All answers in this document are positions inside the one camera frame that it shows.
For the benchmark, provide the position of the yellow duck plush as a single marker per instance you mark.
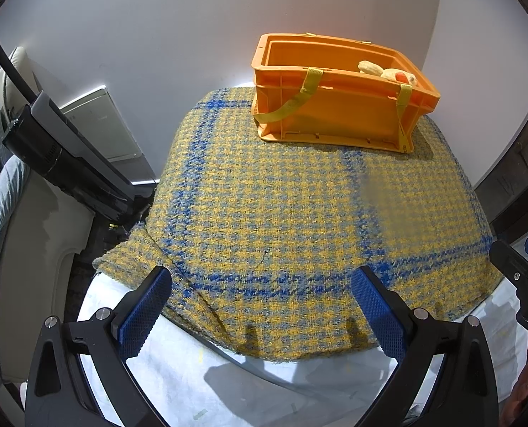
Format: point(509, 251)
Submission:
point(373, 69)

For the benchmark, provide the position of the white wall panel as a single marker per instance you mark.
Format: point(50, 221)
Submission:
point(99, 124)

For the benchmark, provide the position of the dark wooden furniture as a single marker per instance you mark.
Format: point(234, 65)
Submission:
point(526, 164)

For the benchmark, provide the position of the yellow and blue plaid blanket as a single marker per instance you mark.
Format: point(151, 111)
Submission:
point(268, 209)

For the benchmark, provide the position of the orange plastic crate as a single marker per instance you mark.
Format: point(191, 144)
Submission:
point(335, 106)

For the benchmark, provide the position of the person's right hand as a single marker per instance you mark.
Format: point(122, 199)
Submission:
point(526, 391)

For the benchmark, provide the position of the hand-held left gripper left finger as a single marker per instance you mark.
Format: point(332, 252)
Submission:
point(143, 316)

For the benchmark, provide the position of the white sheet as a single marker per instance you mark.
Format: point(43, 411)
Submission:
point(246, 391)

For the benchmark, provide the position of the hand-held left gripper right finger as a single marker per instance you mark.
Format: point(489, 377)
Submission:
point(379, 316)

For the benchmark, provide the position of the beige chair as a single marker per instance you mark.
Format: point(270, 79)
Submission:
point(32, 253)

